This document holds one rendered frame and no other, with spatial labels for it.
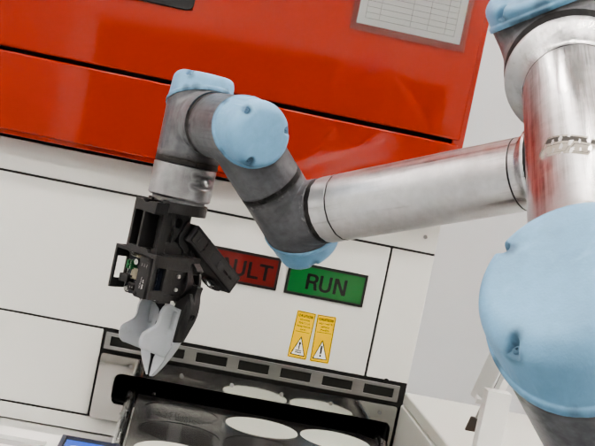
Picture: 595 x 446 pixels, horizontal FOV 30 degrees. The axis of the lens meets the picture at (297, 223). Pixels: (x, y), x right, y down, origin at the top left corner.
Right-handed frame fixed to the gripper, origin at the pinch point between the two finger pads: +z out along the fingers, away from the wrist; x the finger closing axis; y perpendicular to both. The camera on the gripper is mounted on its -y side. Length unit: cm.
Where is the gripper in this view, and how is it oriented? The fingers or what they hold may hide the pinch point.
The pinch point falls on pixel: (156, 365)
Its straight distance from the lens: 136.5
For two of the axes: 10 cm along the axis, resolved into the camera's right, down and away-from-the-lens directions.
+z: -2.1, 9.8, 0.5
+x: 7.5, 2.0, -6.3
